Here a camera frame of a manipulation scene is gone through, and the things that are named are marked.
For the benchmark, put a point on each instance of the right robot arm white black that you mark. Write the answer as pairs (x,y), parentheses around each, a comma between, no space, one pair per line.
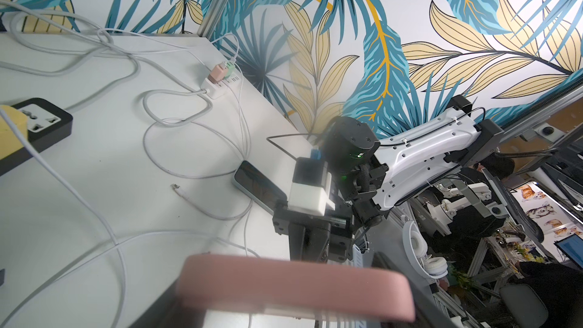
(352,181)

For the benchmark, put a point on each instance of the yellow charger plug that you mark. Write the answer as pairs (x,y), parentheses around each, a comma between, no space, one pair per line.
(9,143)

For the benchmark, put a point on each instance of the white power strip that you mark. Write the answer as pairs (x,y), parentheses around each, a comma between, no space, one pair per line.
(220,88)

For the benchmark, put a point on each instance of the green charger plug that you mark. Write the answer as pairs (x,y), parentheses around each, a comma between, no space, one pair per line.
(229,68)

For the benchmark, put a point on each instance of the black phone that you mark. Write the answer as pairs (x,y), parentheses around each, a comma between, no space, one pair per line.
(253,183)

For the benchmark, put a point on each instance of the pink charger plug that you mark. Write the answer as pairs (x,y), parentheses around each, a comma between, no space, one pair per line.
(218,73)

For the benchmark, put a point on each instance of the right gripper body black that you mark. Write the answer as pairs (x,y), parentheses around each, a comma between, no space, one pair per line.
(317,239)

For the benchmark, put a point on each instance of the pink case phone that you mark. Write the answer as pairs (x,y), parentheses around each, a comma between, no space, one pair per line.
(294,289)

